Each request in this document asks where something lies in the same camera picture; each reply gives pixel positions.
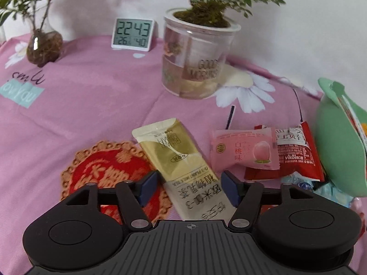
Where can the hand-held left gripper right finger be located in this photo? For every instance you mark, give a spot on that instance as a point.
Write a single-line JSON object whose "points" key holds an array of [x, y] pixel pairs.
{"points": [[230, 188]]}

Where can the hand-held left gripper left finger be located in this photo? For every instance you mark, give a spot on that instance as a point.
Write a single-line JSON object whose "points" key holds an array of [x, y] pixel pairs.
{"points": [[147, 188]]}

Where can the gold and white sachet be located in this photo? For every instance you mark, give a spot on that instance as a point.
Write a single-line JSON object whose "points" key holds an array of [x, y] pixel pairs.
{"points": [[177, 160]]}

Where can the green plastic bowl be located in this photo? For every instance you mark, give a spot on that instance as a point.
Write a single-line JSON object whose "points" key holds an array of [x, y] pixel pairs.
{"points": [[335, 149]]}

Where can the round red gold-edged packet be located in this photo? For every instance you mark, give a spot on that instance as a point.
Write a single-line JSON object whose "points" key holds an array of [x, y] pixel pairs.
{"points": [[114, 166]]}

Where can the pink peach snack packet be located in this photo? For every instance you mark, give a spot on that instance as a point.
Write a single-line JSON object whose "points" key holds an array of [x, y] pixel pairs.
{"points": [[243, 149]]}

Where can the red and white snack packet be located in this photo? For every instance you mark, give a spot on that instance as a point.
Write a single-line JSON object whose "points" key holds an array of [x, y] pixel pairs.
{"points": [[298, 154]]}

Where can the light blue snack packet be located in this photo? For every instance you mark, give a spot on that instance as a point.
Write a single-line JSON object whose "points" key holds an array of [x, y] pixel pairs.
{"points": [[332, 194]]}

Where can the pink floral tablecloth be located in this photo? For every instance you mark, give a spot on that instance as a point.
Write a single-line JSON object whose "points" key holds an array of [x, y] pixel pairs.
{"points": [[86, 106]]}

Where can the potted plant in clear pot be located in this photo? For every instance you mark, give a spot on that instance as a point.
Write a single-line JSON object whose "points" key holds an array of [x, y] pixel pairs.
{"points": [[197, 51]]}

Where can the red and white striped packet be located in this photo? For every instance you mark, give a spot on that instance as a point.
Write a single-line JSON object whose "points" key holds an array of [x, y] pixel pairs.
{"points": [[355, 120]]}

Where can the white digital clock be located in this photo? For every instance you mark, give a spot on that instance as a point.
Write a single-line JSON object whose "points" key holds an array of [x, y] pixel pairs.
{"points": [[132, 33]]}

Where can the leafy plant in glass vase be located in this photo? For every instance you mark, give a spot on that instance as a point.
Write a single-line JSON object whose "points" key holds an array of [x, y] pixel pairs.
{"points": [[43, 45]]}

